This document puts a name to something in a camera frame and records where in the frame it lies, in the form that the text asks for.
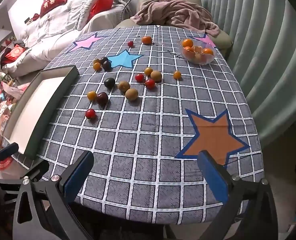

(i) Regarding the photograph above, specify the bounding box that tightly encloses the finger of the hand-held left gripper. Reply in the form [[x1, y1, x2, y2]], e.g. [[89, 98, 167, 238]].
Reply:
[[0, 142, 20, 170], [0, 159, 50, 188]]

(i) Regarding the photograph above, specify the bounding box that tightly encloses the red patterned cushion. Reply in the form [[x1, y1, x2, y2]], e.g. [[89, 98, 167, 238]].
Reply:
[[0, 44, 28, 65]]

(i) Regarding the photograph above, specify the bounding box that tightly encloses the dark green tray white inside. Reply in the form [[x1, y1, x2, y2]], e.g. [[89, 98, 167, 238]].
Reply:
[[2, 65, 80, 159]]

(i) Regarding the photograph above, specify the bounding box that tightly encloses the grey checked star tablecloth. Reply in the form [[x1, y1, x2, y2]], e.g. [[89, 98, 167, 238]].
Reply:
[[18, 25, 260, 227]]

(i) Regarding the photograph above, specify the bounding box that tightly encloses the clear glass bowl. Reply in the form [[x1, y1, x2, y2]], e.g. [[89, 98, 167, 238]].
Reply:
[[179, 37, 216, 65]]

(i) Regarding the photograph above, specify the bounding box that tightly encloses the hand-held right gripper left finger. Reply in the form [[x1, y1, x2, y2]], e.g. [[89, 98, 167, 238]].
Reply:
[[12, 151, 95, 240]]

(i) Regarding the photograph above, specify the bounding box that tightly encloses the pink blanket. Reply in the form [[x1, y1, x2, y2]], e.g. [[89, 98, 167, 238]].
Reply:
[[130, 0, 221, 39]]

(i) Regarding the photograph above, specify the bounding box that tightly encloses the white covered sofa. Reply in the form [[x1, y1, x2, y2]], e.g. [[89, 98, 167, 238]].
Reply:
[[3, 0, 138, 78]]

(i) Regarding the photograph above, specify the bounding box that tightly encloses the pale green curtain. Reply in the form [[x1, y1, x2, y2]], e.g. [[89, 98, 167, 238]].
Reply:
[[200, 0, 296, 155]]

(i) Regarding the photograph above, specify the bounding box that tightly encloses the plain red cushion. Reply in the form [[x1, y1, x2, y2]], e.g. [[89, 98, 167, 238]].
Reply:
[[88, 0, 113, 23]]

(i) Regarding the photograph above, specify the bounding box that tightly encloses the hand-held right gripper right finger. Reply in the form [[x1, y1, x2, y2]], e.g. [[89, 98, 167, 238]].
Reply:
[[197, 150, 286, 240]]

